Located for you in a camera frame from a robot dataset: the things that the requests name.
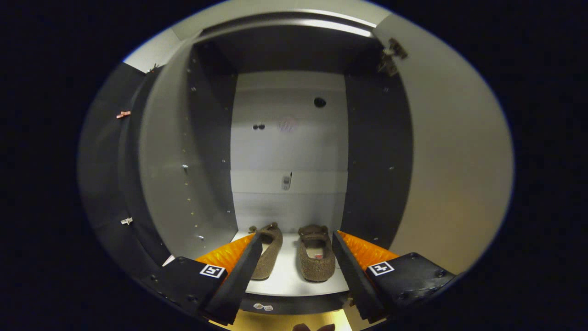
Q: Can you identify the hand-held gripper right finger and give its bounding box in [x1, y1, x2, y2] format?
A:
[332, 230, 458, 323]

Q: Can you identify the metal door hinge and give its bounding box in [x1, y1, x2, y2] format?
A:
[379, 38, 408, 76]

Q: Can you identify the brown fuzzy shoe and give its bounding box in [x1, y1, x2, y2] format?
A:
[249, 223, 284, 281]
[296, 224, 336, 282]

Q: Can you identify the black backdrop cloth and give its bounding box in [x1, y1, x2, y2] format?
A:
[77, 62, 170, 276]

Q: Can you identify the grey shoe cabinet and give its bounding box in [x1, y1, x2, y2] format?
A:
[138, 11, 414, 318]

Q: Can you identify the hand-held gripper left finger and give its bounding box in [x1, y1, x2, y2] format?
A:
[140, 232, 264, 326]

